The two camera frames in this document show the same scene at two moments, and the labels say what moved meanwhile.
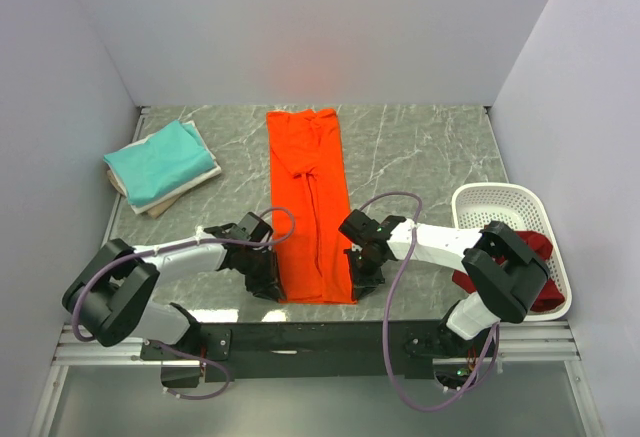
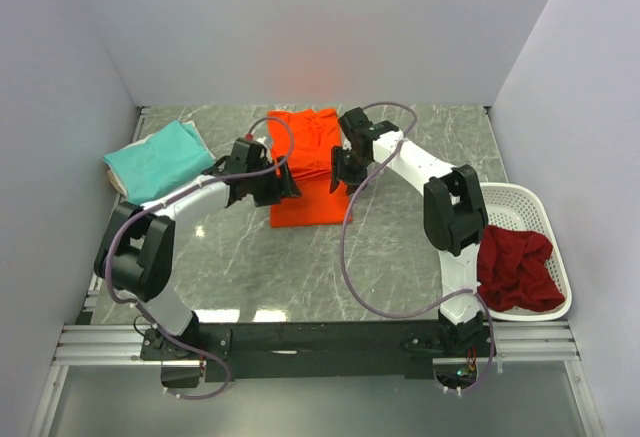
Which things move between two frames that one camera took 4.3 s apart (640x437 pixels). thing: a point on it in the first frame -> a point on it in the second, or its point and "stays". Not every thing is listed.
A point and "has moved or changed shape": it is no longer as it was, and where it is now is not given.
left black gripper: (269, 285) -> (281, 187)
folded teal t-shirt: (150, 170) stays
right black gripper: (362, 285) -> (338, 172)
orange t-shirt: (306, 179) has moved or changed shape
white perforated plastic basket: (475, 204) stays
